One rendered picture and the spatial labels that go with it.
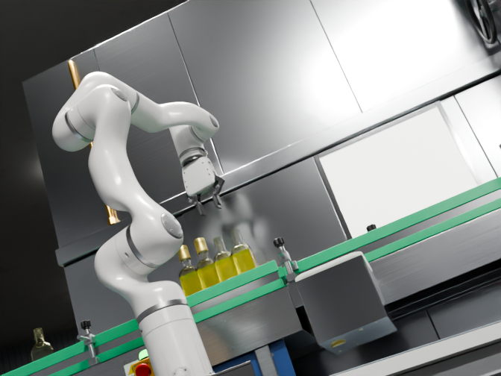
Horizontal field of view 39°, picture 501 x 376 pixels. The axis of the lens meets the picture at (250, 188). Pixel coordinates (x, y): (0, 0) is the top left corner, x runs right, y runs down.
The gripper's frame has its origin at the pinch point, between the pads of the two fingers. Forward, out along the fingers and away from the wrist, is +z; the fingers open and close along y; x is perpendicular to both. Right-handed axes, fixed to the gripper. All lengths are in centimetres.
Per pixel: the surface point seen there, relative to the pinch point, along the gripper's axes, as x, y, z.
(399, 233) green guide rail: -10, -47, 30
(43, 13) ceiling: -77, 88, -186
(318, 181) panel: -22.9, -28.5, -0.6
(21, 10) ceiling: -68, 94, -186
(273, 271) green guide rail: 5.6, -13.8, 29.0
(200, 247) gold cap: -2.8, 8.1, 9.2
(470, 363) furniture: 16, -53, 71
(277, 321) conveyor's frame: 7.9, -11.1, 42.4
